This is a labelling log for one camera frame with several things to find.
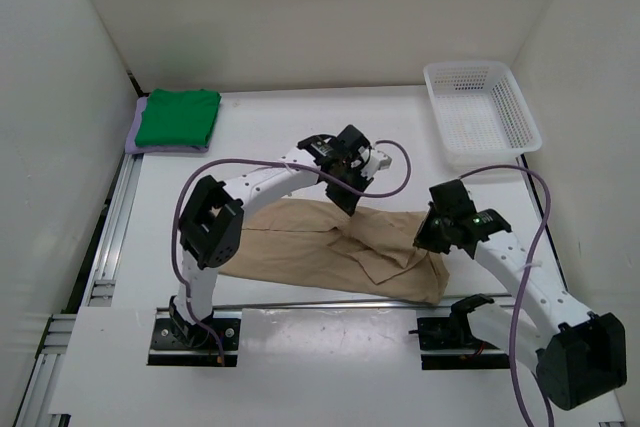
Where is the beige t shirt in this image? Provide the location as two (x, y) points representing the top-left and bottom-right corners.
(221, 199), (449, 304)

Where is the green t shirt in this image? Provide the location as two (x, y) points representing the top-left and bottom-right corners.
(134, 89), (221, 148)

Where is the purple t shirt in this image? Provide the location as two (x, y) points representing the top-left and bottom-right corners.
(124, 97), (209, 155)

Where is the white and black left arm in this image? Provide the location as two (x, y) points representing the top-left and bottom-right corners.
(169, 125), (391, 350)

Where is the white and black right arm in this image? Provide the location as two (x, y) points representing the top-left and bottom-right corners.
(414, 180), (627, 411)

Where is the white plastic basket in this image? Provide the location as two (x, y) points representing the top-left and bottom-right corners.
(423, 60), (542, 170)

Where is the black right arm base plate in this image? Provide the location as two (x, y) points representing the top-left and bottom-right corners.
(408, 294), (509, 371)

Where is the aluminium table edge rail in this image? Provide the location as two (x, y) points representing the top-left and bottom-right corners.
(79, 294), (569, 313)

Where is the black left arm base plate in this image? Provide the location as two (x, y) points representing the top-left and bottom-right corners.
(147, 309), (242, 368)

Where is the aluminium left frame rail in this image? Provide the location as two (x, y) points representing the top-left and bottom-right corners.
(13, 151), (142, 426)

